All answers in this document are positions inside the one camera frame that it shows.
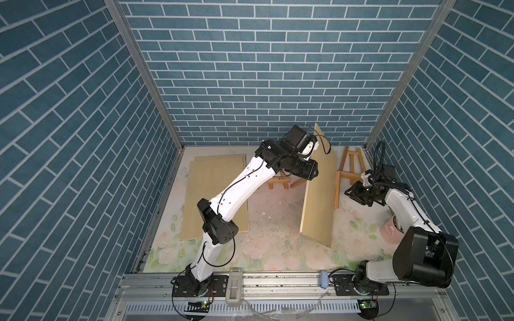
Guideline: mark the blue rail clip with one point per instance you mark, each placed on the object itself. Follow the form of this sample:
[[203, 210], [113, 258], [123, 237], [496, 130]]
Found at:
[[324, 279]]

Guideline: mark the grey rail clamp handle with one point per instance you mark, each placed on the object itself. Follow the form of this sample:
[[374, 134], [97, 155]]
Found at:
[[234, 290]]

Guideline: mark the aluminium front rail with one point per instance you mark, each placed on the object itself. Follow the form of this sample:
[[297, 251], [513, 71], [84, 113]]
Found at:
[[274, 296]]

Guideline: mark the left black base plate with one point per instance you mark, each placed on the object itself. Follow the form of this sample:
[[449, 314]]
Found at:
[[214, 286]]

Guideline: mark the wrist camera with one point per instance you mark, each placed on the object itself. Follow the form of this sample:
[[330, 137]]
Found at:
[[384, 173], [299, 142]]

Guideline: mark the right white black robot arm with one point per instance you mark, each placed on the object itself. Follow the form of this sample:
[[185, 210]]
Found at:
[[425, 255]]

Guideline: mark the right green circuit board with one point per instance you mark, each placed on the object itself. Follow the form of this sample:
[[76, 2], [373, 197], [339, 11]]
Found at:
[[367, 304]]

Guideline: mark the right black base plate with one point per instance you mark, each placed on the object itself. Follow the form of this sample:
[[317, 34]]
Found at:
[[344, 285]]

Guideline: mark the pink cup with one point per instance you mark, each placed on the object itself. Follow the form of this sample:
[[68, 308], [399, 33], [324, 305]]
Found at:
[[391, 232]]

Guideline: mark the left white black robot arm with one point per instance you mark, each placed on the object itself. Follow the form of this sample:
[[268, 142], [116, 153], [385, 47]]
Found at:
[[292, 155]]

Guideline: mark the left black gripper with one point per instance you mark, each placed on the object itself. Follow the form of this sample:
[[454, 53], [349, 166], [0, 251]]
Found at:
[[308, 170]]

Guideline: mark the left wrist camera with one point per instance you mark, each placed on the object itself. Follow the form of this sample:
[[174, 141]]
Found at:
[[299, 142]]

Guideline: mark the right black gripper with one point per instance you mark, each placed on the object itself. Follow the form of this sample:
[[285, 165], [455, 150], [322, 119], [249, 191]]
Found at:
[[354, 193]]

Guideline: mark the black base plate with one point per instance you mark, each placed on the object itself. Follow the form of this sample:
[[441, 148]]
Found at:
[[214, 286], [344, 285]]

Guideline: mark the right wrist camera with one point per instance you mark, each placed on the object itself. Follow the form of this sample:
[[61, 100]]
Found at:
[[384, 173]]

